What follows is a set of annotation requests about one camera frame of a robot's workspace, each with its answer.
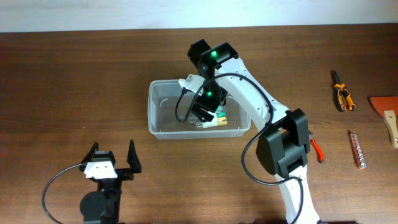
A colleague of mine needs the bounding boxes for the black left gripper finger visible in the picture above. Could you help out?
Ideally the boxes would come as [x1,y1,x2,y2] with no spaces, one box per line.
[81,142,99,164]
[126,139,142,174]

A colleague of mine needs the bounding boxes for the clear screwdriver set case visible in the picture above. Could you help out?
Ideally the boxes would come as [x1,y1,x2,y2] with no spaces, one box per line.
[188,106,228,129]

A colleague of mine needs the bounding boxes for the orange black pliers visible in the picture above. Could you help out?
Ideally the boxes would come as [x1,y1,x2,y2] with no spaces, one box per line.
[331,70,356,112]

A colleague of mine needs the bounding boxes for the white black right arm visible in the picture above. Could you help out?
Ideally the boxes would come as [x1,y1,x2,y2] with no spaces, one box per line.
[182,40,321,223]

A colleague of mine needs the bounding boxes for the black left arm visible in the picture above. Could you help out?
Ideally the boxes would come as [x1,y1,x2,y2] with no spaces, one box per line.
[79,140,142,224]

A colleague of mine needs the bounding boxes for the clear plastic container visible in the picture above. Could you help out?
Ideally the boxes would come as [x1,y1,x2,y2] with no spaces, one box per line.
[148,80,251,139]

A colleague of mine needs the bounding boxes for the black right camera cable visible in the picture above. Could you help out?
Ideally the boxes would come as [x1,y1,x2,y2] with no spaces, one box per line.
[174,72,305,224]

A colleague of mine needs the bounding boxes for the red handled pliers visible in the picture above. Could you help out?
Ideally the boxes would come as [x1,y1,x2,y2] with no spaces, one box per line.
[309,131,324,164]

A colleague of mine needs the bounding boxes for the socket bit rail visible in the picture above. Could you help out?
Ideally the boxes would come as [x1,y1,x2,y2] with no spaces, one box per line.
[348,131,367,169]

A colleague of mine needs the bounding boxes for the red wooden-handled scraper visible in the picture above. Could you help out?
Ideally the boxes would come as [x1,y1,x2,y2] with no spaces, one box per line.
[369,96,397,148]

